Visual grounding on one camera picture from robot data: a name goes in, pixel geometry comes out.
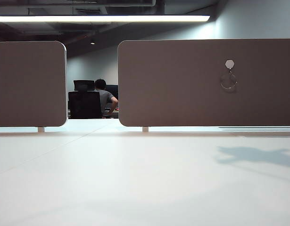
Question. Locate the silver hoop earring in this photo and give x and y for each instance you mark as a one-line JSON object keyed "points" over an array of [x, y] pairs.
{"points": [[229, 88]]}

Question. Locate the white hexagonal adhesive hook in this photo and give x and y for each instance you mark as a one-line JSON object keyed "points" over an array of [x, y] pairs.
{"points": [[229, 63]]}

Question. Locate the right grey desk divider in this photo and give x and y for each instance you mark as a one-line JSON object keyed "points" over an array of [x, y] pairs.
{"points": [[170, 94]]}

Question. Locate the grey desk divider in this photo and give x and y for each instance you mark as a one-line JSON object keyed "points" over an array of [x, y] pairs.
{"points": [[29, 84], [170, 94]]}

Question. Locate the black computer monitor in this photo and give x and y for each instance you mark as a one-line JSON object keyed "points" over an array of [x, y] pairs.
{"points": [[113, 89]]}

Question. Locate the seated person in background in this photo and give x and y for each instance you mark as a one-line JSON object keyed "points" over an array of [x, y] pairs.
{"points": [[107, 96]]}

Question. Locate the black office chair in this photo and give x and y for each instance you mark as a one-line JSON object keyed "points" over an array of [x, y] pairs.
{"points": [[84, 106]]}

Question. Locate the long ceiling light strip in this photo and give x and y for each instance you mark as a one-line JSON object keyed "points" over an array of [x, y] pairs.
{"points": [[100, 18]]}

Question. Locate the left grey desk divider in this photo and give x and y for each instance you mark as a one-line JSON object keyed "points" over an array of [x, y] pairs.
{"points": [[29, 84]]}

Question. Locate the white partition support post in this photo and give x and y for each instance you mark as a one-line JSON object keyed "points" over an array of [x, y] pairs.
{"points": [[41, 129], [145, 129]]}

